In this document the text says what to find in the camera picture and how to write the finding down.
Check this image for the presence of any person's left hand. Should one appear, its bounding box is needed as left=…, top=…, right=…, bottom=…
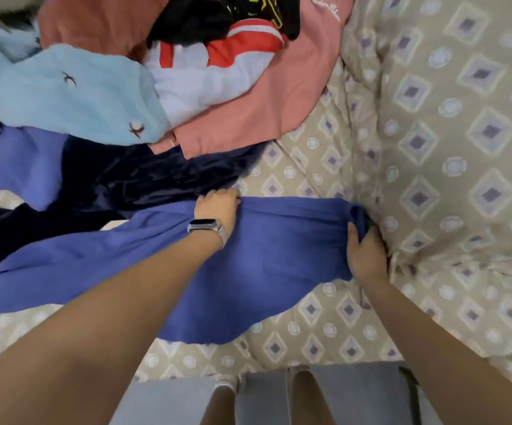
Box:
left=193, top=188, right=242, bottom=246

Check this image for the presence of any person's right hand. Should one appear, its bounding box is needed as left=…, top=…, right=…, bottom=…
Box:
left=345, top=221, right=390, bottom=285

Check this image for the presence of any bed with patterned beige sheet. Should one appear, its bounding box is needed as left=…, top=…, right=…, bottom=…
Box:
left=0, top=0, right=512, bottom=390

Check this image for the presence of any navy velvet garment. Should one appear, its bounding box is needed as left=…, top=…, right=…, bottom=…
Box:
left=0, top=137, right=268, bottom=285

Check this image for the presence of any pink shirt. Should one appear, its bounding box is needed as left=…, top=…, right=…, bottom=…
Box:
left=148, top=0, right=358, bottom=161

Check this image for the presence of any light blue fleece garment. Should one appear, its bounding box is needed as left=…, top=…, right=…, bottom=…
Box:
left=0, top=17, right=289, bottom=148

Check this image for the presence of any black garment yellow print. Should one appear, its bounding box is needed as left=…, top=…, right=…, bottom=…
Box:
left=146, top=0, right=302, bottom=47

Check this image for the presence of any rust brown garment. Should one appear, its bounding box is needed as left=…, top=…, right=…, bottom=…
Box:
left=36, top=0, right=174, bottom=60

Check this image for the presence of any person's right forearm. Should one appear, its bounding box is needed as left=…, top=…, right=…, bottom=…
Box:
left=357, top=274, right=512, bottom=425

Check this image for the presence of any person's left forearm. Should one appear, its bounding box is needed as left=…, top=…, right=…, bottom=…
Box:
left=0, top=230, right=226, bottom=425

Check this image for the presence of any person's left leg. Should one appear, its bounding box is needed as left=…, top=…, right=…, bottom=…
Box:
left=200, top=385, right=238, bottom=425

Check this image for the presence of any grey band wristwatch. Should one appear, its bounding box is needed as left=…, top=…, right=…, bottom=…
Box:
left=187, top=217, right=231, bottom=250

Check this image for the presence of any patterned beige pillow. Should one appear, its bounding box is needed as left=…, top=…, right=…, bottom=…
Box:
left=340, top=0, right=512, bottom=280

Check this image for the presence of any white shoe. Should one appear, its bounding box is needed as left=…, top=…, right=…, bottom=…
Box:
left=213, top=374, right=241, bottom=393

